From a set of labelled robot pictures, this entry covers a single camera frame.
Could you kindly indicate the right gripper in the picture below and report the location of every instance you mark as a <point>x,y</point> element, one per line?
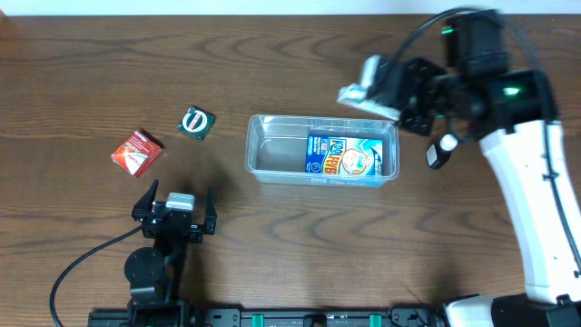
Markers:
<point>416,120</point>

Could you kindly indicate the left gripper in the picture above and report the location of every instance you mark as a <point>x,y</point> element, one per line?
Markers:
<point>174,224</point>

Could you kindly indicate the black bottle white cap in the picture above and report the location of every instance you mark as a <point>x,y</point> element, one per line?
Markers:
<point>440,151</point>

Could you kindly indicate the red packet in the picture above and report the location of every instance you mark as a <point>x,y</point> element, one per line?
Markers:
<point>137,153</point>

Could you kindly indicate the blue KoolFever box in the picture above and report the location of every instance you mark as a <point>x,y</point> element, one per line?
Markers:
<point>343,155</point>

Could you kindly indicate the white toothpaste box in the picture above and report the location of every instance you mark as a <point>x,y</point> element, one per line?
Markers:
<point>355,96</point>

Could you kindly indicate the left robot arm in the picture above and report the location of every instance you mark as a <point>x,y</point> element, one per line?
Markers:
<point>154,273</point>

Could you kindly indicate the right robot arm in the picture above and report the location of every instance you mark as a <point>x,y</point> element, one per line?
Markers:
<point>493,82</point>

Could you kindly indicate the clear plastic container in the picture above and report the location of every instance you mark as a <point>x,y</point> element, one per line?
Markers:
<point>276,148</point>

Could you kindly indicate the green square packet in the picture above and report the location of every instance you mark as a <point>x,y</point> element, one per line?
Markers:
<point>196,123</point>

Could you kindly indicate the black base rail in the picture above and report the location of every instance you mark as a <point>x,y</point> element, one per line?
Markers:
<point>394,317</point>

